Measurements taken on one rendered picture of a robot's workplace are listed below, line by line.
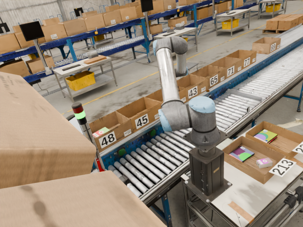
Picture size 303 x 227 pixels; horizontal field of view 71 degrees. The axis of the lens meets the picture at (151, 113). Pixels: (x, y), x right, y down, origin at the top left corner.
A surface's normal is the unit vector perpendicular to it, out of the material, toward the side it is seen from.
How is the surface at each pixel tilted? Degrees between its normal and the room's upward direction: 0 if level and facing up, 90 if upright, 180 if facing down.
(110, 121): 89
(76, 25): 89
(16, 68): 90
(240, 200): 0
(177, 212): 0
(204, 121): 93
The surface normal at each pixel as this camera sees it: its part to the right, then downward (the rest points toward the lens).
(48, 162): 0.63, 0.29
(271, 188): -0.16, -0.85
